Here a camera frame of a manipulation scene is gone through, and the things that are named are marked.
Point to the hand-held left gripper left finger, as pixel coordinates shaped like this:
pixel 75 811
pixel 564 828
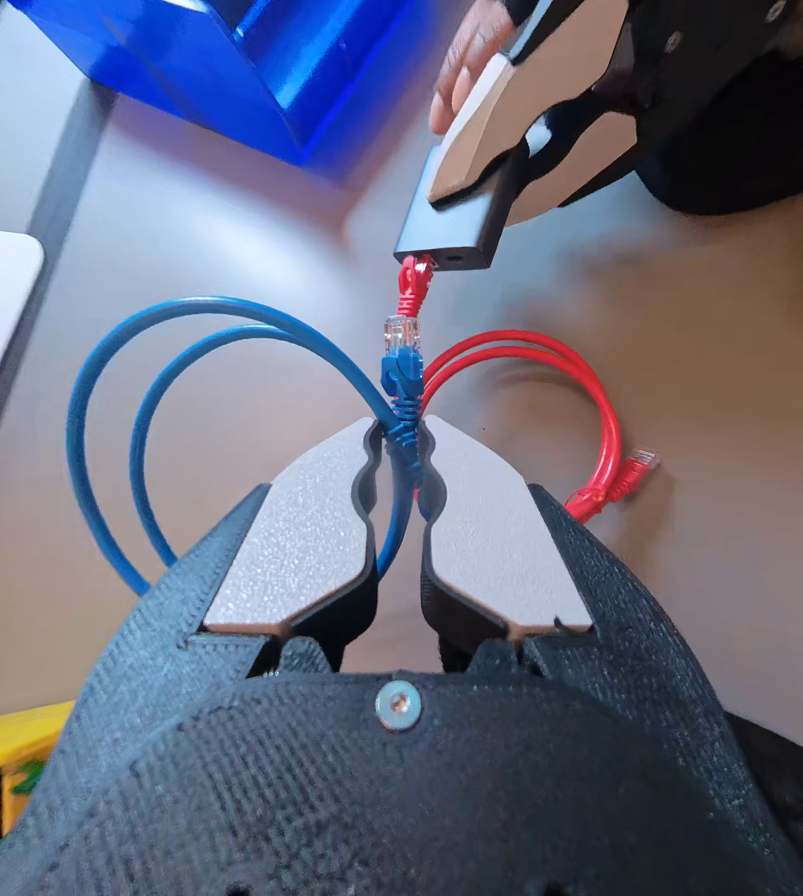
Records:
pixel 296 539

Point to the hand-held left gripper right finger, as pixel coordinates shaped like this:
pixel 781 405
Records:
pixel 499 553

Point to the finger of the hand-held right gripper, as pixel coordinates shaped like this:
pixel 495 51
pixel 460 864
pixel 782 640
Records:
pixel 583 157
pixel 475 140

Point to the dark grey ethernet coupler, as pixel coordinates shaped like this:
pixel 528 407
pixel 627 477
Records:
pixel 457 225

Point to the person's right hand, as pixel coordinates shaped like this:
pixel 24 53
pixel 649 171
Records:
pixel 464 56

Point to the blue plastic bin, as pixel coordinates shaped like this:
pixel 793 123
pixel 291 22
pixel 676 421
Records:
pixel 163 56

